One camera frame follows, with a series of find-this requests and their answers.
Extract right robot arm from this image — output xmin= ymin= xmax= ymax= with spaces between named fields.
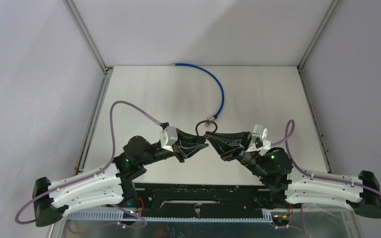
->
xmin=204 ymin=129 xmax=381 ymax=219

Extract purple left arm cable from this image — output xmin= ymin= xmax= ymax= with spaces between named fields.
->
xmin=14 ymin=101 xmax=163 ymax=230

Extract black cable lock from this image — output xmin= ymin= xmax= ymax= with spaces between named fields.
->
xmin=195 ymin=119 xmax=218 ymax=136

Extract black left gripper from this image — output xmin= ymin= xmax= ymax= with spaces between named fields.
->
xmin=141 ymin=128 xmax=208 ymax=166

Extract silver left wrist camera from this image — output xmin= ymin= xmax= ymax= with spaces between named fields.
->
xmin=159 ymin=126 xmax=178 ymax=152

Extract padlock key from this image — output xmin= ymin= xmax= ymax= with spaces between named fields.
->
xmin=194 ymin=204 xmax=200 ymax=219

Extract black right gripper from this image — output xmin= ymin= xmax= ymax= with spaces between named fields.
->
xmin=203 ymin=131 xmax=266 ymax=179

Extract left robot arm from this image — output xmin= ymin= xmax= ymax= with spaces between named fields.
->
xmin=33 ymin=126 xmax=209 ymax=227

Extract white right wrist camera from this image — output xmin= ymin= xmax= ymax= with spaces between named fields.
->
xmin=246 ymin=124 xmax=271 ymax=152

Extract blue cable lock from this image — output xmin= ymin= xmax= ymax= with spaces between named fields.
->
xmin=169 ymin=63 xmax=226 ymax=120

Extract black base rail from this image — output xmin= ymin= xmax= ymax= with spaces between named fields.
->
xmin=118 ymin=182 xmax=291 ymax=220

